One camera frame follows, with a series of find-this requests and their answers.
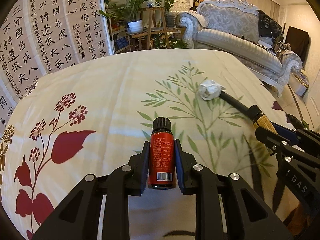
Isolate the gold label black bottle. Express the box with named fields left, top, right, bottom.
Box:
left=247, top=105, right=277, bottom=133

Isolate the red label black bottle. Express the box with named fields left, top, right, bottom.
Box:
left=148, top=117, right=175, bottom=190

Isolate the black pen tube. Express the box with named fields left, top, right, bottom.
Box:
left=219, top=91, right=248, bottom=116

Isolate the black lined trash bin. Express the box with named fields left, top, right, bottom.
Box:
left=286, top=113, right=304, bottom=130

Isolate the green mop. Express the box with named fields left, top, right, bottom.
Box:
left=287, top=84, right=310, bottom=129

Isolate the storage box of items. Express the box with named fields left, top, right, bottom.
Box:
left=289, top=69, right=310, bottom=97

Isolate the small crumpled paper ball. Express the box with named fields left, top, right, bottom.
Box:
left=199, top=80, right=226, bottom=101

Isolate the dark brown covered cabinet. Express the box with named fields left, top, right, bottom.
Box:
left=285, top=26, right=310, bottom=63

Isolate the floral cream tablecloth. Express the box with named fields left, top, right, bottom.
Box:
left=1, top=49, right=310, bottom=239

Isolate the black jacket on sofa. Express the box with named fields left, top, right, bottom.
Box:
left=258, top=10, right=282, bottom=38

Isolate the ornate white grey sofa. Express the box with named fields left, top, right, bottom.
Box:
left=176, top=0, right=303, bottom=96

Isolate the wooden plant stand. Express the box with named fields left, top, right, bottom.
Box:
left=107, top=7, right=177, bottom=54

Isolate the calligraphy screen panel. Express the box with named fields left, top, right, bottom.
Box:
left=1, top=0, right=113, bottom=129

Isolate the white potted plant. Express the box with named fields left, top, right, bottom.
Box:
left=99, top=0, right=147, bottom=34

